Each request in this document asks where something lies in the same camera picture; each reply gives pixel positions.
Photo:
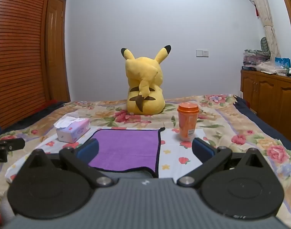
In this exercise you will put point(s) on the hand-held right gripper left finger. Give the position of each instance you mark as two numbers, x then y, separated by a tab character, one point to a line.
89	149

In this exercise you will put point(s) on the pink tissue box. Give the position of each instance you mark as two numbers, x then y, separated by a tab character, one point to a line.
74	131

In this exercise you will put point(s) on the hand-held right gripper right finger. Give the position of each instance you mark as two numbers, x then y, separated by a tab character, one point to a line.
201	149

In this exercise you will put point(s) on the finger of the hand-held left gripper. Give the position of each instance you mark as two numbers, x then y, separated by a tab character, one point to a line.
15	143

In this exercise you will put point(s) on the slatted wooden wardrobe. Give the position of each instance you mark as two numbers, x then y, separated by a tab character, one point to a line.
16	52

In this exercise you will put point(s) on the stack of folded clothes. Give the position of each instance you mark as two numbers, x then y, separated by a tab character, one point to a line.
254	58

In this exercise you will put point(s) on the white wall switch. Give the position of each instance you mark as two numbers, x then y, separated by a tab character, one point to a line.
202	53

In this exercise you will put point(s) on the beige curtain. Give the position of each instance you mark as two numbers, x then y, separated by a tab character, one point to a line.
264	9

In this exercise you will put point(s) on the yellow plush toy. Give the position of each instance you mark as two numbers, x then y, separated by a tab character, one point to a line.
145	76

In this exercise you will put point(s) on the floral bed sheet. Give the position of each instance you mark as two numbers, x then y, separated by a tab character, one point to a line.
231	124

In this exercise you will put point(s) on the blue box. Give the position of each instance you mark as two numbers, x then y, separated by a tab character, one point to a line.
282	63

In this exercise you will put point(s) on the beige cloth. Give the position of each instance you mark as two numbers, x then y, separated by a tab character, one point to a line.
272	68

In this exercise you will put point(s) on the wooden door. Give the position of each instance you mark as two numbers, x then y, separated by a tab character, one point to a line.
56	52

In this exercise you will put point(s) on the wooden cabinet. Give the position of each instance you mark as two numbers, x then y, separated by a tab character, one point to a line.
267	95

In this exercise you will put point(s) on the purple towel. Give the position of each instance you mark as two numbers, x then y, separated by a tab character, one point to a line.
126	148

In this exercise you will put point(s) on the orange lidded cup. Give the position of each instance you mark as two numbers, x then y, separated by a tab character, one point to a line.
187	124

